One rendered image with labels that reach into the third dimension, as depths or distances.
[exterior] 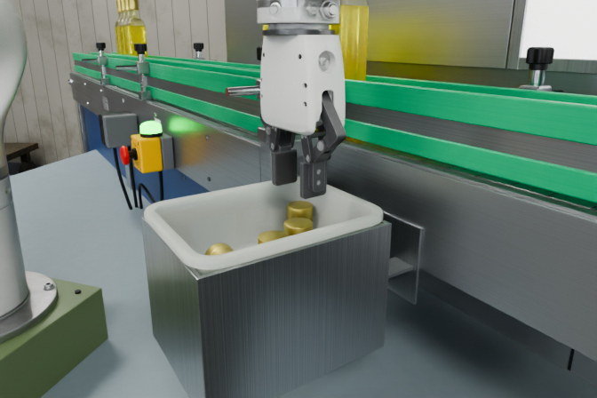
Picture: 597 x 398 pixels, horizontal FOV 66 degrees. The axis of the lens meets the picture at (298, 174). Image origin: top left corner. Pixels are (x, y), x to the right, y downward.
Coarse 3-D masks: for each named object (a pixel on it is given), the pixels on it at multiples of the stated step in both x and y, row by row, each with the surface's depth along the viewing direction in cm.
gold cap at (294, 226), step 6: (288, 222) 53; (294, 222) 53; (300, 222) 53; (306, 222) 53; (312, 222) 53; (288, 228) 52; (294, 228) 52; (300, 228) 52; (306, 228) 52; (312, 228) 53; (288, 234) 52; (294, 234) 52
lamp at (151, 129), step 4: (140, 124) 95; (144, 124) 94; (148, 124) 94; (152, 124) 94; (156, 124) 94; (160, 124) 96; (140, 128) 94; (144, 128) 93; (148, 128) 93; (152, 128) 94; (156, 128) 94; (160, 128) 95; (140, 132) 94; (144, 132) 94; (148, 132) 94; (152, 132) 94; (156, 132) 94; (160, 132) 95; (140, 136) 94; (144, 136) 94; (148, 136) 94; (152, 136) 94; (156, 136) 94
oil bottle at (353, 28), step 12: (348, 0) 65; (360, 0) 66; (348, 12) 65; (360, 12) 66; (348, 24) 66; (360, 24) 67; (348, 36) 66; (360, 36) 67; (348, 48) 67; (360, 48) 68; (348, 60) 67; (360, 60) 68; (348, 72) 68; (360, 72) 69
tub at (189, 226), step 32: (224, 192) 55; (256, 192) 58; (288, 192) 60; (160, 224) 46; (192, 224) 54; (224, 224) 56; (256, 224) 58; (320, 224) 58; (352, 224) 46; (192, 256) 39; (224, 256) 39; (256, 256) 40
